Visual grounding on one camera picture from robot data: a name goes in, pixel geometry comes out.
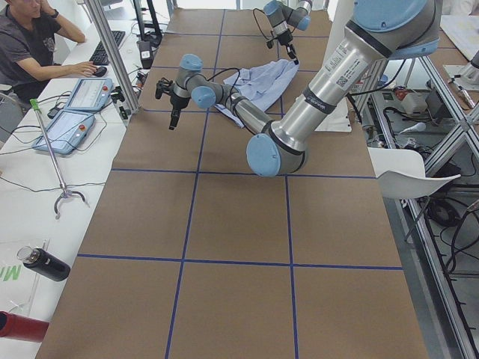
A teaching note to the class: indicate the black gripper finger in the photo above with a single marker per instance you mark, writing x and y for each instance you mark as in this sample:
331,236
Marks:
175,116
292,53

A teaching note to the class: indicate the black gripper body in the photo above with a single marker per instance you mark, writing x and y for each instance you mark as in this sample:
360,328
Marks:
175,102
284,37

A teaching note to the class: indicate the light blue striped shirt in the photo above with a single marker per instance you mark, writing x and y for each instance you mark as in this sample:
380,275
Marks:
265,84

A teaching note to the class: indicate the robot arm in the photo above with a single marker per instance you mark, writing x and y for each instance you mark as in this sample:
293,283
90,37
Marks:
376,30
283,20

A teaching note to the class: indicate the black computer mouse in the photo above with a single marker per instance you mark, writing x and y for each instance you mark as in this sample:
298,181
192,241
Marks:
100,72

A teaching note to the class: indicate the upper blue teach pendant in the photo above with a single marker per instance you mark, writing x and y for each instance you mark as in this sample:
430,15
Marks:
89,94

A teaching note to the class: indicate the blue teach pendant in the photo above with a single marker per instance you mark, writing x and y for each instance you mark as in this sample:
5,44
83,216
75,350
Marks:
89,94
67,130

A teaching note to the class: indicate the lower blue teach pendant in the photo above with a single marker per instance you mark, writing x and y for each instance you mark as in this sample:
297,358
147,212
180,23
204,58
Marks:
67,130

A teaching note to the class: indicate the white plastic chair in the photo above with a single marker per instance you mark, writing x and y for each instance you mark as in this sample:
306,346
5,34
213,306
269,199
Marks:
401,174

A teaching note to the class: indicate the seated person grey shirt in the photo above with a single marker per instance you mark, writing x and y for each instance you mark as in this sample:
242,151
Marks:
28,30

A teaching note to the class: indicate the black water bottle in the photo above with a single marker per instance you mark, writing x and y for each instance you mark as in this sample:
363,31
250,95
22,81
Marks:
44,263

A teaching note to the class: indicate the red bottle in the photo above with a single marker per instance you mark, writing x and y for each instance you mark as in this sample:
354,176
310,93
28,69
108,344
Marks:
22,328

